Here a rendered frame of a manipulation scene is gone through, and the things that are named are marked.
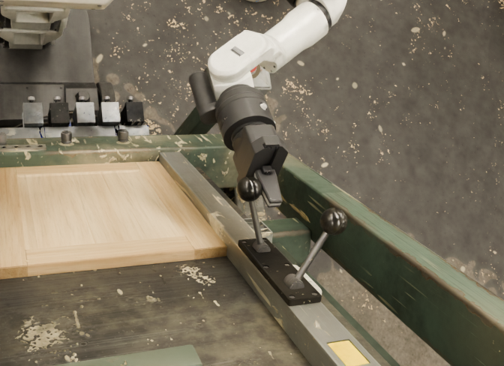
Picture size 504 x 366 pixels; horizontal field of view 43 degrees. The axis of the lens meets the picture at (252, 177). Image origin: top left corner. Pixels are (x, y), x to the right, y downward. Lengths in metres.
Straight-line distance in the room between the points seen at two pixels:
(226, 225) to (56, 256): 0.28
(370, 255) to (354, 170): 1.65
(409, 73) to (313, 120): 0.58
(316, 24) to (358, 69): 1.79
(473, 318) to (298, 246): 0.48
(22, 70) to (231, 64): 1.36
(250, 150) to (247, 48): 0.20
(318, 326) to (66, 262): 0.41
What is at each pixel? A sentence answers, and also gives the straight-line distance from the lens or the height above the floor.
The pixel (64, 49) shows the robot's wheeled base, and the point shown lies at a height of 0.17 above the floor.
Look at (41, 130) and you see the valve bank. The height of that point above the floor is 0.74.
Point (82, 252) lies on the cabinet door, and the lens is 1.04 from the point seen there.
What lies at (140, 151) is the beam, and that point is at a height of 0.90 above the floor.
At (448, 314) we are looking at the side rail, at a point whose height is 1.53.
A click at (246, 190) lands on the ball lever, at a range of 0.93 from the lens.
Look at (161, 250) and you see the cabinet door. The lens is 1.05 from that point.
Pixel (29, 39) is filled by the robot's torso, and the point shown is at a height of 0.36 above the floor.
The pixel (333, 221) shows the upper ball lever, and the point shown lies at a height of 1.56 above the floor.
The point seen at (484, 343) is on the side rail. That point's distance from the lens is 0.93.
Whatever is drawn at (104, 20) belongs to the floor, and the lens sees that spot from 2.62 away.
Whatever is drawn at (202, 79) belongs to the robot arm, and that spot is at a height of 1.34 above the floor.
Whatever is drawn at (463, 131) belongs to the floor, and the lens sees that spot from 3.14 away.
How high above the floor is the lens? 2.31
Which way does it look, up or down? 65 degrees down
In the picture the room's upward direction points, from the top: 56 degrees clockwise
